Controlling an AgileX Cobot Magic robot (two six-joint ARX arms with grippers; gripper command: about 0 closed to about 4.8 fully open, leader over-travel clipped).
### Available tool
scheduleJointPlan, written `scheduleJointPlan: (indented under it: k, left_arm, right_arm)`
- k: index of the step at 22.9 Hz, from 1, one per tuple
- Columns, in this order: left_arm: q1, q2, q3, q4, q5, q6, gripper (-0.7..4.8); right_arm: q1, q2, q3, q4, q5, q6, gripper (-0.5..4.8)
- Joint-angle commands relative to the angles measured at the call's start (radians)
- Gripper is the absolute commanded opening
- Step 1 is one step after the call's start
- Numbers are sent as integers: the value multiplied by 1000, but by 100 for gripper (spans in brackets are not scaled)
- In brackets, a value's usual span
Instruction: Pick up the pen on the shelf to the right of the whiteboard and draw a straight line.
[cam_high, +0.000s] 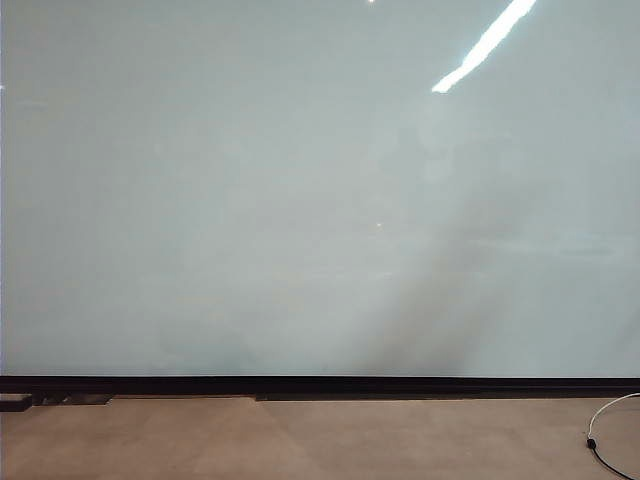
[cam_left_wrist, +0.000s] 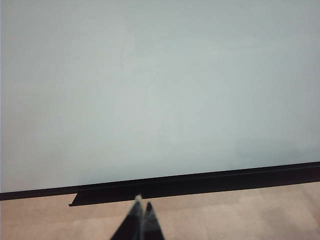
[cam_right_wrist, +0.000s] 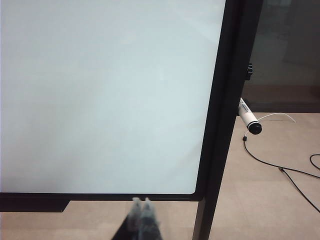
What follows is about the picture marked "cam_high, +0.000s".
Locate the white glass whiteboard black frame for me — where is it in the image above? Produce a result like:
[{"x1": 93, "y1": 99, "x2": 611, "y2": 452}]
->
[{"x1": 0, "y1": 0, "x2": 640, "y2": 396}]

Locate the white cable with black plug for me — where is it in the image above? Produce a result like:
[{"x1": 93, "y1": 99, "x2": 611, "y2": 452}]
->
[{"x1": 584, "y1": 392, "x2": 640, "y2": 480}]

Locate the black metal stand foot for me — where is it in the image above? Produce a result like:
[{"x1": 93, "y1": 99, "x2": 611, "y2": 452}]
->
[{"x1": 0, "y1": 393, "x2": 34, "y2": 413}]

